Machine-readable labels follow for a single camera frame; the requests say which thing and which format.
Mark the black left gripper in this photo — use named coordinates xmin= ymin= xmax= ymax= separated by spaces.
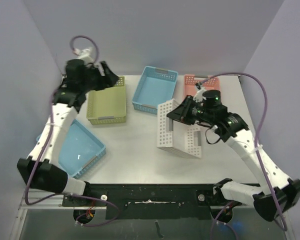
xmin=83 ymin=62 xmax=121 ymax=94

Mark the green plastic basket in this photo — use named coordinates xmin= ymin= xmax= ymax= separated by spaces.
xmin=86 ymin=76 xmax=127 ymax=125

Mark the white plastic basket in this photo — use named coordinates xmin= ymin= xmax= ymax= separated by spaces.
xmin=156 ymin=98 xmax=203 ymax=159

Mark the pink plastic basket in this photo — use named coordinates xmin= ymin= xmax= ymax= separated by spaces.
xmin=183 ymin=74 xmax=220 ymax=98

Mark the blue basket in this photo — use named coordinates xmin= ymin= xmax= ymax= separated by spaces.
xmin=58 ymin=119 xmax=106 ymax=179
xmin=132 ymin=66 xmax=179 ymax=115

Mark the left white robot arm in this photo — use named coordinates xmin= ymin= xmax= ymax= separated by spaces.
xmin=17 ymin=59 xmax=119 ymax=206

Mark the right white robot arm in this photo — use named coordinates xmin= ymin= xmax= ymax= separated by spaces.
xmin=166 ymin=90 xmax=300 ymax=222

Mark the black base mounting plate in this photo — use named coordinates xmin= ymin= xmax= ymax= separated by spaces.
xmin=61 ymin=183 xmax=229 ymax=220

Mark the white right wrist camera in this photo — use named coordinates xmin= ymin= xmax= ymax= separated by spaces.
xmin=193 ymin=82 xmax=207 ymax=103

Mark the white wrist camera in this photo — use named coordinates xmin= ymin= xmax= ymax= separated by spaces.
xmin=193 ymin=82 xmax=207 ymax=103
xmin=72 ymin=47 xmax=94 ymax=64

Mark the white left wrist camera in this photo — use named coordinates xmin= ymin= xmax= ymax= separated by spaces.
xmin=72 ymin=47 xmax=94 ymax=64

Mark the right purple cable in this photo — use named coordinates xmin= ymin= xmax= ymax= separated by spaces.
xmin=197 ymin=72 xmax=288 ymax=232

